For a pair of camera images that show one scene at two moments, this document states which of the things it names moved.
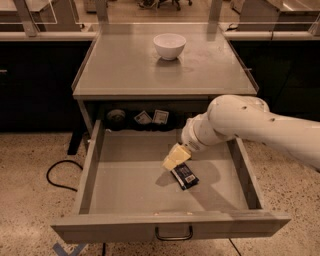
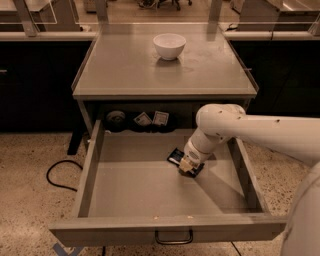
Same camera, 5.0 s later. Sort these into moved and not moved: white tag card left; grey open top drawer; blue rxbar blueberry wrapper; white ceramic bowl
Moved: blue rxbar blueberry wrapper
Not moved: white ceramic bowl; white tag card left; grey open top drawer
